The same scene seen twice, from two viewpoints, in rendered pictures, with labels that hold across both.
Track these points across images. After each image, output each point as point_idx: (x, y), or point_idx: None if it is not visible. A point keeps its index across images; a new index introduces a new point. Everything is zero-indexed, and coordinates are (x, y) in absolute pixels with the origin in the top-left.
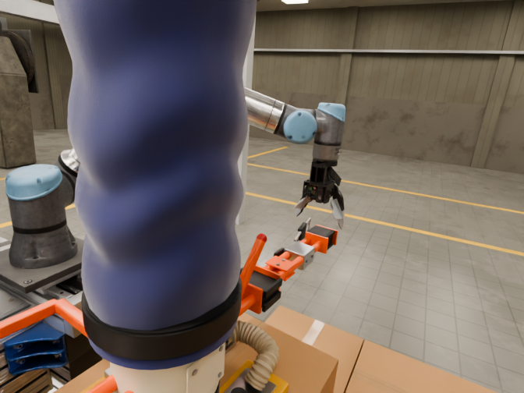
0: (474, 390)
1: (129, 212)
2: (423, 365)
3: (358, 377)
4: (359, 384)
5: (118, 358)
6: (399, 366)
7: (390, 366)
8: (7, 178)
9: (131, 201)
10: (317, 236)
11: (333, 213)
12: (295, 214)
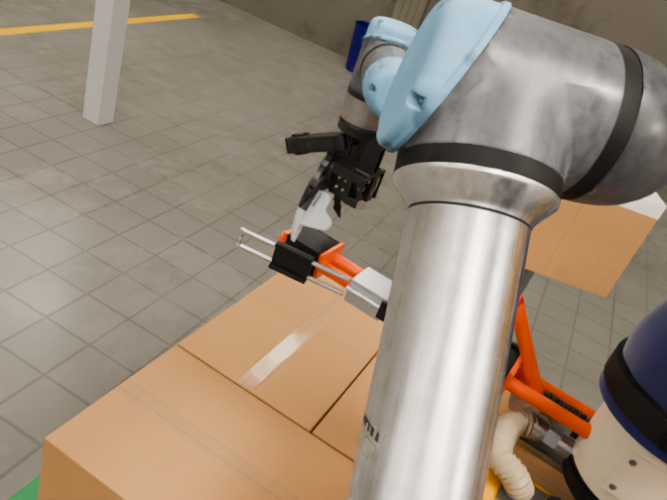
0: (273, 289)
1: None
2: (234, 309)
3: (251, 384)
4: (264, 389)
5: None
6: (235, 332)
7: (233, 341)
8: None
9: None
10: (335, 250)
11: (364, 202)
12: (294, 239)
